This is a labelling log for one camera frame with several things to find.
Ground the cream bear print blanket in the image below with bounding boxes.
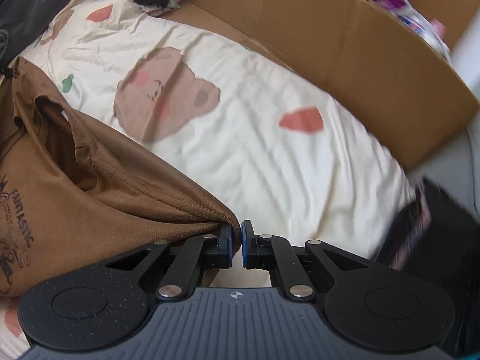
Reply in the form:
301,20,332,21
0,0,417,355

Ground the black cloth with patterned trim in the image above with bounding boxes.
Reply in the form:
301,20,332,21
375,176,480,357

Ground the brown printed t-shirt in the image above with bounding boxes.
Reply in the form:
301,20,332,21
0,56,241,297

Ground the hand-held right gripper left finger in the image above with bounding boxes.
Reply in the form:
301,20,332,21
94,223,235,301

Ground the large cardboard sheet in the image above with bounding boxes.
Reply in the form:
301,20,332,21
165,0,480,169

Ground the pink purple refill pack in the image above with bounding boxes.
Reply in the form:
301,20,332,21
365,0,452,59

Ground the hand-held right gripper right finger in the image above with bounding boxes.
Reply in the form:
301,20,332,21
241,220,377,301

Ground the dark grey pillow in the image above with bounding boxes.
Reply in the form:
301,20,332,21
0,0,94,68

